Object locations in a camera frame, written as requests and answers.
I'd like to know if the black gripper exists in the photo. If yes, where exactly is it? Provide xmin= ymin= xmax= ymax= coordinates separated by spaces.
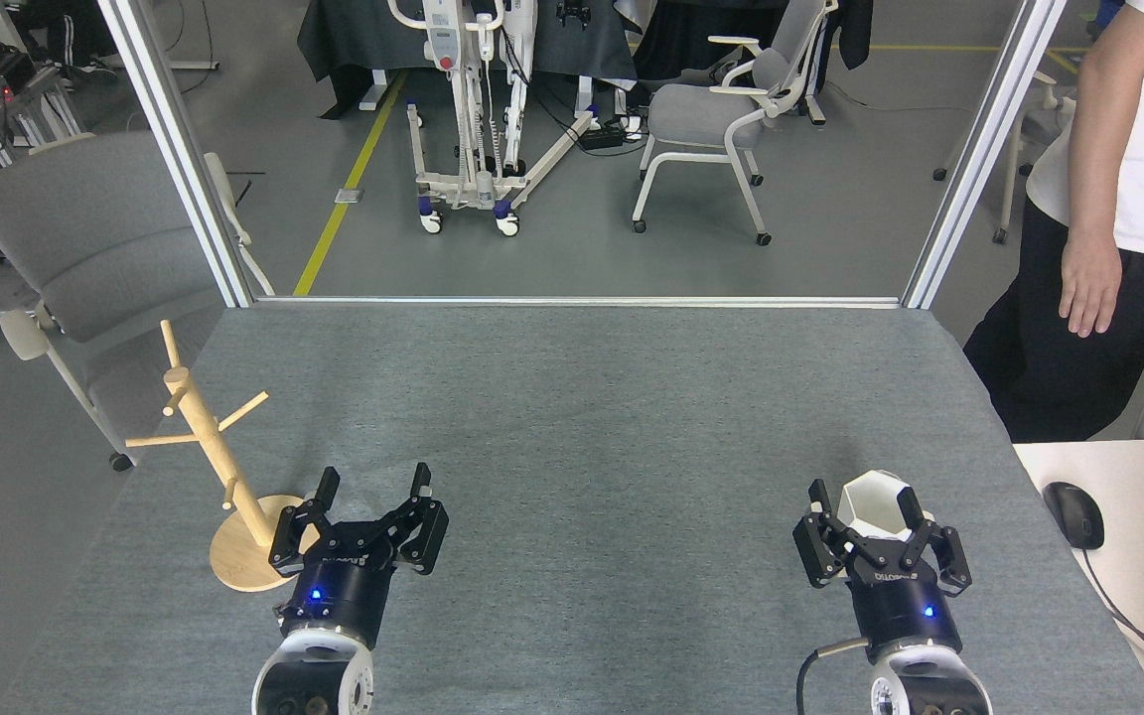
xmin=269 ymin=463 xmax=450 ymax=646
xmin=793 ymin=480 xmax=972 ymax=664

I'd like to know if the white hexagonal cup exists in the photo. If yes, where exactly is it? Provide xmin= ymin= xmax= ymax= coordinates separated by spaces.
xmin=835 ymin=470 xmax=933 ymax=542

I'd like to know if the wooden cup rack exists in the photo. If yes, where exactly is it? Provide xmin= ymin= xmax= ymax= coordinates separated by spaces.
xmin=125 ymin=319 xmax=320 ymax=594

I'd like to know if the person's hand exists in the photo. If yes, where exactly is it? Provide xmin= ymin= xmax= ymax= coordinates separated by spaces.
xmin=1060 ymin=233 xmax=1124 ymax=339

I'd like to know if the black computer mouse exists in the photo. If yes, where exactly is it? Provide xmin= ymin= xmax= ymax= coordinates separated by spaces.
xmin=1043 ymin=482 xmax=1105 ymax=551

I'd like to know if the white stand on wheels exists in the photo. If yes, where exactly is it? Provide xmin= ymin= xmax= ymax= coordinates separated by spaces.
xmin=388 ymin=0 xmax=598 ymax=236

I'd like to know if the large grey fabric chair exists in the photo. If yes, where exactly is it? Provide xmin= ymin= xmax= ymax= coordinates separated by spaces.
xmin=0 ymin=132 xmax=275 ymax=473

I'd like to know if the white mesh back chair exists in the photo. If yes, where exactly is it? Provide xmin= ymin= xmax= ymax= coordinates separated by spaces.
xmin=934 ymin=70 xmax=1079 ymax=246

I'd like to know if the grey office chair with armrests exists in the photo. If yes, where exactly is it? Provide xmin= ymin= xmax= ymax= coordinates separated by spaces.
xmin=632 ymin=0 xmax=836 ymax=246

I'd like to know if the black draped table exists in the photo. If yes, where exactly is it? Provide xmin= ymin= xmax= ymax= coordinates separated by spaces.
xmin=296 ymin=0 xmax=638 ymax=120

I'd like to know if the metal equipment cart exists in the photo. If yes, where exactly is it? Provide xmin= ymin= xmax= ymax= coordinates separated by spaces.
xmin=0 ymin=45 xmax=86 ymax=170

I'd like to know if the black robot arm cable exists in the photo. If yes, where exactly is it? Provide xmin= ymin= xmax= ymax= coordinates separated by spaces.
xmin=796 ymin=639 xmax=871 ymax=715

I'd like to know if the black mouse cable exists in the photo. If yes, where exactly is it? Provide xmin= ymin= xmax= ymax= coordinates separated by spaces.
xmin=1078 ymin=546 xmax=1144 ymax=696

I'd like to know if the silver frame crossbar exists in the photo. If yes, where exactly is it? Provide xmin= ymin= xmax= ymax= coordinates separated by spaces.
xmin=254 ymin=295 xmax=903 ymax=310

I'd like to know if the silver frame post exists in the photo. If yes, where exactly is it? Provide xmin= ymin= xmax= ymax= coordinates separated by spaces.
xmin=902 ymin=0 xmax=1070 ymax=311
xmin=98 ymin=0 xmax=255 ymax=309

